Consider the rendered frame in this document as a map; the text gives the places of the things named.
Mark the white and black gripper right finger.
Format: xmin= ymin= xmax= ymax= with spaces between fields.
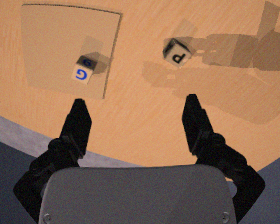
xmin=182 ymin=94 xmax=265 ymax=224

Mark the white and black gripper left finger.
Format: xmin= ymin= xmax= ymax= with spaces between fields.
xmin=13 ymin=98 xmax=92 ymax=224

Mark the tan flat mat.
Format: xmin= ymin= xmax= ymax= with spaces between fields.
xmin=21 ymin=5 xmax=121 ymax=100

